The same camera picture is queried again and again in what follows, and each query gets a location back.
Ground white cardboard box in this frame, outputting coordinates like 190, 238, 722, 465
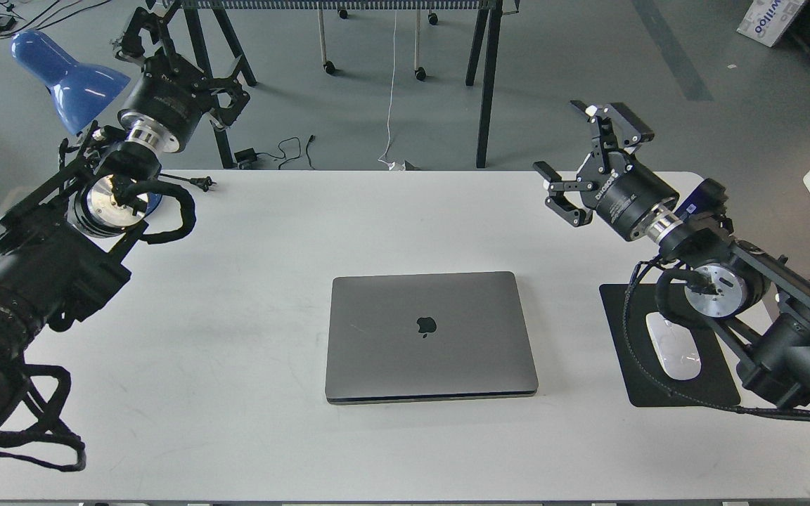
736, 1, 808, 48

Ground rolling cart legs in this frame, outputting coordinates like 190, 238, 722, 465
317, 1, 439, 82

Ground white hanging cable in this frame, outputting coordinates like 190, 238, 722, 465
378, 8, 421, 172

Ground black plug on table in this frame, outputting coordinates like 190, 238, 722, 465
160, 173, 217, 193

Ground white computer mouse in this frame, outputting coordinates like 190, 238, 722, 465
644, 313, 702, 381

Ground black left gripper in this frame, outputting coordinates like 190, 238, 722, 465
112, 7, 250, 153

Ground black trestle table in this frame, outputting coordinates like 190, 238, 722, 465
159, 0, 518, 169

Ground black power adapter with cable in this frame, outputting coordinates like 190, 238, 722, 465
233, 135, 316, 170

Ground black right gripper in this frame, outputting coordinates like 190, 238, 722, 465
533, 100, 679, 242

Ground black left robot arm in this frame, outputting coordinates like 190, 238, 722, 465
0, 1, 256, 473

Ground black mouse pad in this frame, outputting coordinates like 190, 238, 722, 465
598, 284, 740, 408

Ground grey laptop computer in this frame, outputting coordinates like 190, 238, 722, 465
325, 271, 538, 404

